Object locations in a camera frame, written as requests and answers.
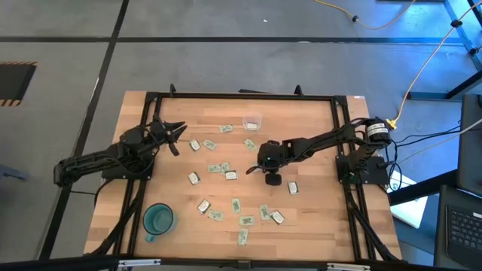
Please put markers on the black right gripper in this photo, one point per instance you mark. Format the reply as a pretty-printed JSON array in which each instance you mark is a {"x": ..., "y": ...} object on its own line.
[{"x": 269, "y": 152}]

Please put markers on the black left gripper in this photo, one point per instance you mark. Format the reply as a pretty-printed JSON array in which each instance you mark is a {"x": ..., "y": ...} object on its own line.
[{"x": 160, "y": 131}]

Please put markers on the white-faced dark-edged sachet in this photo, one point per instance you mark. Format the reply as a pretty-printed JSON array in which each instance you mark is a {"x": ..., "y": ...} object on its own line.
[
  {"x": 194, "y": 145},
  {"x": 203, "y": 206},
  {"x": 293, "y": 187},
  {"x": 231, "y": 175},
  {"x": 277, "y": 217},
  {"x": 194, "y": 178},
  {"x": 252, "y": 126}
]

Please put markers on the clear plastic bin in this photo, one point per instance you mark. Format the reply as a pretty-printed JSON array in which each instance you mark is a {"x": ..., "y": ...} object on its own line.
[{"x": 252, "y": 118}]

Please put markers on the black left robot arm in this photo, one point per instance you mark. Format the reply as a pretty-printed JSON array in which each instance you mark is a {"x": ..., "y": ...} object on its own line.
[{"x": 94, "y": 160}]

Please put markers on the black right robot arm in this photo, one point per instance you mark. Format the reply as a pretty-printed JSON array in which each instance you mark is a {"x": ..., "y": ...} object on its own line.
[{"x": 320, "y": 141}]

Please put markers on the teal mug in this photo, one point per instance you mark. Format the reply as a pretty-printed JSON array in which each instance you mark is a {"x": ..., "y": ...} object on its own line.
[{"x": 158, "y": 221}]

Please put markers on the white cardboard box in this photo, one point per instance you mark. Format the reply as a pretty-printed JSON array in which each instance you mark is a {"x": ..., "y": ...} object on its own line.
[{"x": 408, "y": 211}]

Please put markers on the black hazard-striped floor hatch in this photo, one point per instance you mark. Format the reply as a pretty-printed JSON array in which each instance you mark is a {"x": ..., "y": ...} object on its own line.
[{"x": 15, "y": 81}]

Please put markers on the black laptop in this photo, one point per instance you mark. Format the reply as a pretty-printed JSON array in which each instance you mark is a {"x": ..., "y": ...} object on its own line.
[{"x": 463, "y": 226}]

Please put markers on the dark grey monitor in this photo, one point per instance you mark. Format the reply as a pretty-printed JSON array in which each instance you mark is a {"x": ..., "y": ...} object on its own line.
[{"x": 470, "y": 150}]

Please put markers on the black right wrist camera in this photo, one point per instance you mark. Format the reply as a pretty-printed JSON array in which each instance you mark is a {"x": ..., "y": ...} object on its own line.
[{"x": 273, "y": 179}]

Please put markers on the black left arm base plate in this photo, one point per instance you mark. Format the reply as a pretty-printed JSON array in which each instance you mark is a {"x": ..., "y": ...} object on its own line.
[{"x": 124, "y": 174}]

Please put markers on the black aluminium table frame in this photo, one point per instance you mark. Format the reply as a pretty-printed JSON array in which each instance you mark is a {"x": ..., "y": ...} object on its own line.
[{"x": 244, "y": 96}]

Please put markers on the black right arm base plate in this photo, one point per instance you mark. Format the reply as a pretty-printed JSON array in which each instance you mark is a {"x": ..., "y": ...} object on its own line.
[{"x": 376, "y": 171}]

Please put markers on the silver metal bracket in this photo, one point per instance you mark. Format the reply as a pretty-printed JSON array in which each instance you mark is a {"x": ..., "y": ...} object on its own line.
[
  {"x": 348, "y": 267},
  {"x": 139, "y": 262}
]

